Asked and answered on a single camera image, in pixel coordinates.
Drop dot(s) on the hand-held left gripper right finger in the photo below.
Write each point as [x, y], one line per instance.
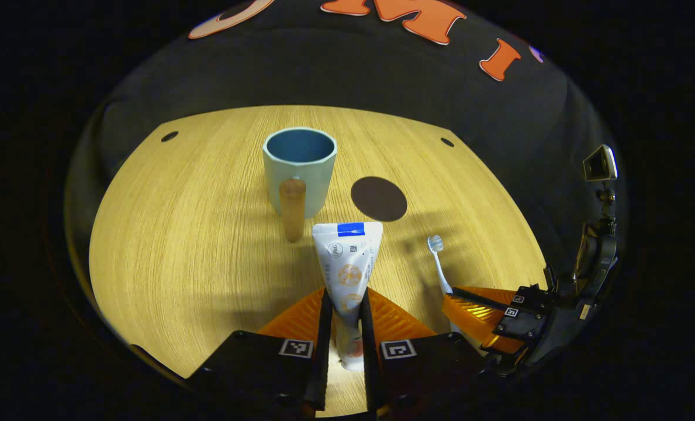
[369, 351]

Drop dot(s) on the white toothpaste tube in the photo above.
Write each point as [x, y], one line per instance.
[347, 263]

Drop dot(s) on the wooden desktop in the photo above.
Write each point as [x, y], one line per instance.
[195, 234]

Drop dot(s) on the dark brown round coaster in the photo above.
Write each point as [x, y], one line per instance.
[379, 199]

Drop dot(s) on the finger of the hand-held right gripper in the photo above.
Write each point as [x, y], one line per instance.
[481, 297]
[470, 318]

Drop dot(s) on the light blue cup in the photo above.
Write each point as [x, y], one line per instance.
[318, 181]

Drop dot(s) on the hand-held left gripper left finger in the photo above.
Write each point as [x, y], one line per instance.
[325, 351]

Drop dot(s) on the white toothbrush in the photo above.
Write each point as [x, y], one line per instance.
[439, 266]

